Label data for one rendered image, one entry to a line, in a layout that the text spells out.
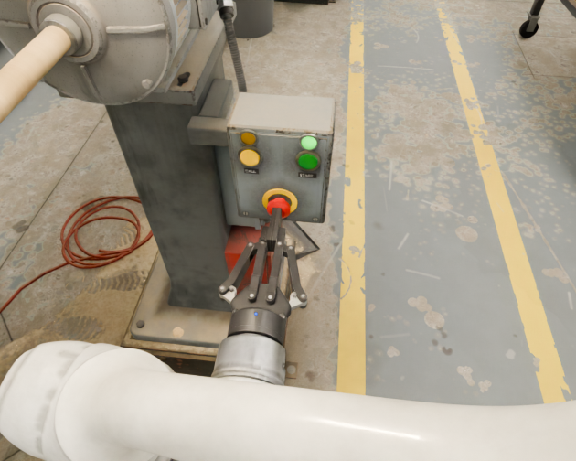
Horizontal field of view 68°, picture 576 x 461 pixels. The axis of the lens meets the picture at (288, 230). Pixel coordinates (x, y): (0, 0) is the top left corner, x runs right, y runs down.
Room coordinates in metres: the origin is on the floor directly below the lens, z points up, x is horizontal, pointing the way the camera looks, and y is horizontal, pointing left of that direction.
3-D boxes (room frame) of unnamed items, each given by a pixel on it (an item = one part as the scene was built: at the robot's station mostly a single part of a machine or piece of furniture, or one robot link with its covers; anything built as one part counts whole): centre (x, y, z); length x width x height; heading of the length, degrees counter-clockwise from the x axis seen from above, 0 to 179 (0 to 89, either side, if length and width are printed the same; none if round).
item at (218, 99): (0.73, 0.14, 1.02); 0.13 x 0.04 x 0.04; 174
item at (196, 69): (0.81, 0.25, 1.11); 0.36 x 0.24 x 0.04; 174
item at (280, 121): (0.63, 0.03, 0.99); 0.24 x 0.21 x 0.26; 174
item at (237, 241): (0.79, 0.09, 0.49); 0.25 x 0.12 x 0.37; 174
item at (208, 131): (0.64, 0.08, 1.02); 0.19 x 0.04 x 0.04; 84
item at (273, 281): (0.36, 0.02, 0.97); 0.11 x 0.01 x 0.04; 172
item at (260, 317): (0.29, 0.04, 0.97); 0.09 x 0.08 x 0.07; 174
